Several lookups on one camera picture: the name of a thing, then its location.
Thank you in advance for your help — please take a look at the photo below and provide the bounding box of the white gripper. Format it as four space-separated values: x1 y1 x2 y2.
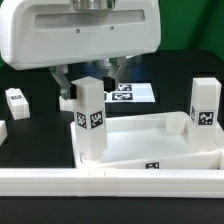
0 0 161 100

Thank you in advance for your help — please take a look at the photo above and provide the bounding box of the white desk top tray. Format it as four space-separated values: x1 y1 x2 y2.
71 112 224 170

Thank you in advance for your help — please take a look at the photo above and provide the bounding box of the fiducial marker sheet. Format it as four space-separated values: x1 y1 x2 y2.
104 83 155 103

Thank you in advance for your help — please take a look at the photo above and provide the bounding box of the white front fence rail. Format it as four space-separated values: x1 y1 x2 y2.
0 168 224 198

